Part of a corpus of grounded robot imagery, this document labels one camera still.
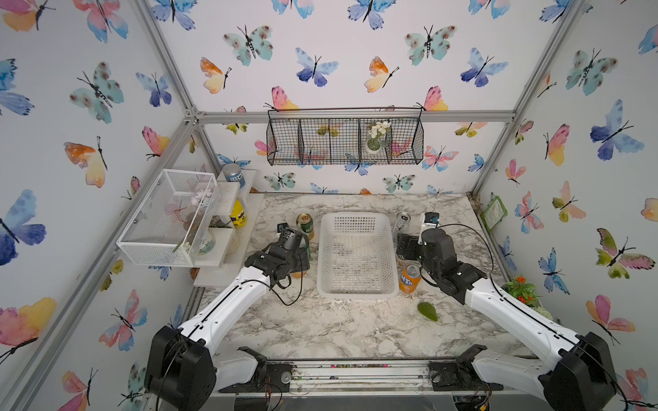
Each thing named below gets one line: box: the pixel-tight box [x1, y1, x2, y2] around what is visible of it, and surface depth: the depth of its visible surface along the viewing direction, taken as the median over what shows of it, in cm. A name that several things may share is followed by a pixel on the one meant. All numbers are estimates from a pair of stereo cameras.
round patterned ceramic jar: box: [196, 231, 216, 256], surface depth 83 cm
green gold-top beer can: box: [295, 213, 315, 241], surface depth 100 cm
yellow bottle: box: [229, 197, 248, 228], surface depth 104 cm
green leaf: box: [417, 301, 439, 322], surface depth 88 cm
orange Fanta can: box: [399, 262, 422, 294], surface depth 86 cm
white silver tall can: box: [394, 211, 412, 235], surface depth 96 cm
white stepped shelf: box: [192, 169, 265, 287], surface depth 96 cm
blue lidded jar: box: [222, 162, 246, 189], surface depth 100 cm
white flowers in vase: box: [366, 119, 392, 154], surface depth 91 cm
